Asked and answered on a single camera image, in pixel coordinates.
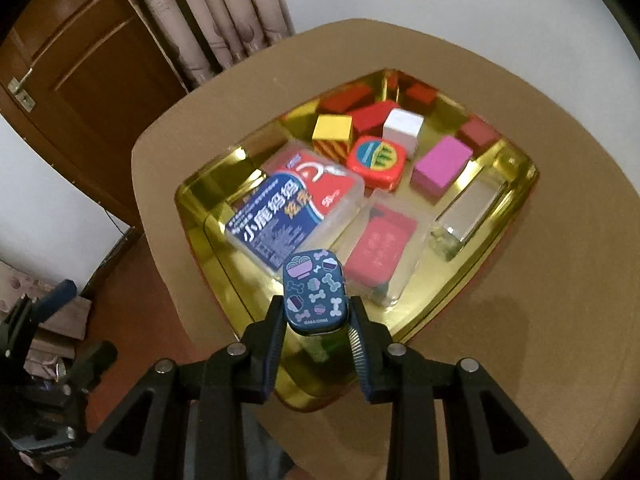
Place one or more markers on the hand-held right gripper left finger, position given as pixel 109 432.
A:
pixel 277 345

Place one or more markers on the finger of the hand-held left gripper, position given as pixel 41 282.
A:
pixel 56 296
pixel 95 357

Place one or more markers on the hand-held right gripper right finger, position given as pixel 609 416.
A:
pixel 357 355

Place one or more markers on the blue patterned tin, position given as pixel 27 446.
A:
pixel 314 290

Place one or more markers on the gold metal tray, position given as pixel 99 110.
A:
pixel 450 285

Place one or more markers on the silver ribbed lighter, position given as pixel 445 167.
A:
pixel 470 205

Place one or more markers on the clear case with red card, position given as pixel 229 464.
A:
pixel 380 245

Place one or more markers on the clear box with blue label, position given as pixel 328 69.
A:
pixel 280 215

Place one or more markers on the red rounded tin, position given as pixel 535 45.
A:
pixel 375 160

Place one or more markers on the pink block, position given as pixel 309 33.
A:
pixel 442 160

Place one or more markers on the brown wooden door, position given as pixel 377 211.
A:
pixel 100 85

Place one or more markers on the yellow block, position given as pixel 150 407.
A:
pixel 332 127

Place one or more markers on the white block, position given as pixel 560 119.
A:
pixel 402 125

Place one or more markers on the red block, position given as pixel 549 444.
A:
pixel 372 115

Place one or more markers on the pink patterned curtain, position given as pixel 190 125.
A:
pixel 200 20

